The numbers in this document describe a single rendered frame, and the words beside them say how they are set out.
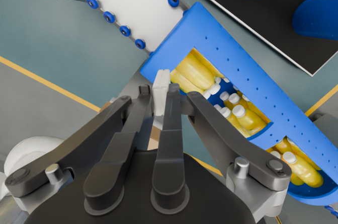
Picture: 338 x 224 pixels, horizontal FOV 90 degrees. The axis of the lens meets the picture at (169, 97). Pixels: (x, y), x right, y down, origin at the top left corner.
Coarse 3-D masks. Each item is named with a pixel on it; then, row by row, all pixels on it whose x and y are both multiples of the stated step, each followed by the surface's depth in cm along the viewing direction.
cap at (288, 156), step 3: (285, 153) 68; (288, 153) 67; (291, 153) 66; (285, 156) 67; (288, 156) 66; (291, 156) 65; (294, 156) 65; (285, 159) 66; (288, 159) 65; (291, 159) 65; (294, 159) 65; (291, 162) 66
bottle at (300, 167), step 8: (296, 160) 65; (304, 160) 66; (296, 168) 65; (304, 168) 65; (312, 168) 67; (304, 176) 66; (312, 176) 66; (320, 176) 68; (312, 184) 68; (320, 184) 68
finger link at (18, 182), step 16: (128, 96) 16; (112, 112) 13; (80, 128) 11; (96, 128) 11; (112, 128) 13; (64, 144) 10; (80, 144) 10; (96, 144) 11; (48, 160) 9; (64, 160) 9; (80, 160) 10; (96, 160) 11; (16, 176) 8; (32, 176) 8; (16, 192) 7
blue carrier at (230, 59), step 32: (192, 32) 42; (224, 32) 48; (160, 64) 45; (224, 64) 46; (256, 64) 52; (256, 96) 49; (288, 128) 53; (320, 160) 58; (288, 192) 73; (320, 192) 69
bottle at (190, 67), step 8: (192, 56) 50; (184, 64) 50; (192, 64) 50; (200, 64) 51; (184, 72) 51; (192, 72) 51; (200, 72) 51; (208, 72) 52; (192, 80) 52; (200, 80) 51; (208, 80) 52; (200, 88) 54; (208, 88) 54
